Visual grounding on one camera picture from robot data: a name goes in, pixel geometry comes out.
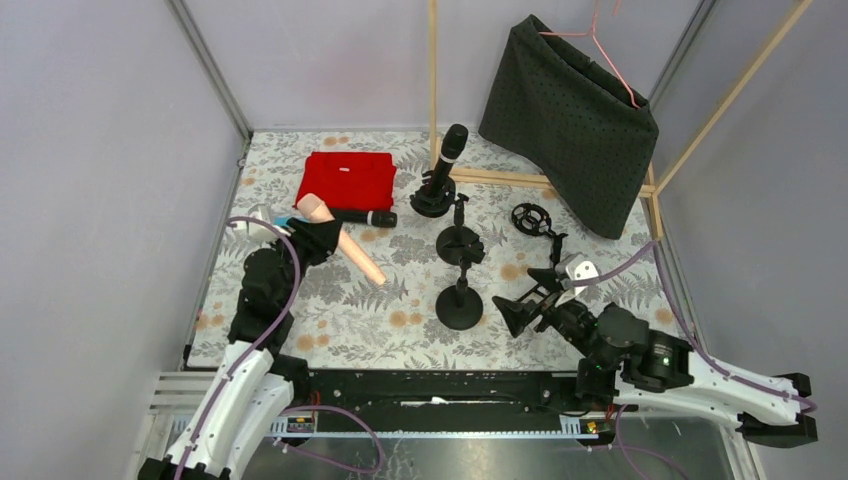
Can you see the red folded cloth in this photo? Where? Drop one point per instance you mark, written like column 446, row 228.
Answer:
column 361, row 181

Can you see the black clip microphone stand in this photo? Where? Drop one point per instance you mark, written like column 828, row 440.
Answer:
column 460, row 307

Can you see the black tripod shock mount stand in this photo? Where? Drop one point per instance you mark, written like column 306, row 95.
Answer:
column 533, row 220

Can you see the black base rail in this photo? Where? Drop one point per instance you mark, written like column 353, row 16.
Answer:
column 434, row 404

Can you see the peach pink microphone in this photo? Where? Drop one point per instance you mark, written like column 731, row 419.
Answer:
column 314, row 209

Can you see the blue microphone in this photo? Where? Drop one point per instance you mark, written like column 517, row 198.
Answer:
column 281, row 223

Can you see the pink wire hanger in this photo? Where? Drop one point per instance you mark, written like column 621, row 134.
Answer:
column 591, row 33

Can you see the wooden rack frame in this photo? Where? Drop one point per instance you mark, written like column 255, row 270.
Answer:
column 652, row 187

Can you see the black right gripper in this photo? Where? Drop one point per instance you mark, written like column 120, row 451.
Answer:
column 542, row 304

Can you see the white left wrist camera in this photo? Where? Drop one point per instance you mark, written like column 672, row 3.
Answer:
column 262, row 227

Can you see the black handheld microphone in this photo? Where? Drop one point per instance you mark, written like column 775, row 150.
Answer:
column 452, row 146

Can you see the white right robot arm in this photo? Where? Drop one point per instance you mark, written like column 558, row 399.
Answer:
column 626, row 362

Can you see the dark grey dotted cloth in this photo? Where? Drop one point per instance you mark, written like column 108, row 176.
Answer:
column 553, row 105

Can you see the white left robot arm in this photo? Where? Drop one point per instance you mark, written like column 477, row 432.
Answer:
column 255, row 381

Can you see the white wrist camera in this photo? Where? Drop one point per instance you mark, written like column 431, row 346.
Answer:
column 575, row 273
column 262, row 227

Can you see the black round base stand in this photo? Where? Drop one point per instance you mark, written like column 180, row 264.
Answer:
column 458, row 238

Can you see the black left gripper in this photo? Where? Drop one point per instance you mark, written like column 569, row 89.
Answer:
column 308, row 240

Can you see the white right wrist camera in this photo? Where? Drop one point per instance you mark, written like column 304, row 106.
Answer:
column 575, row 273

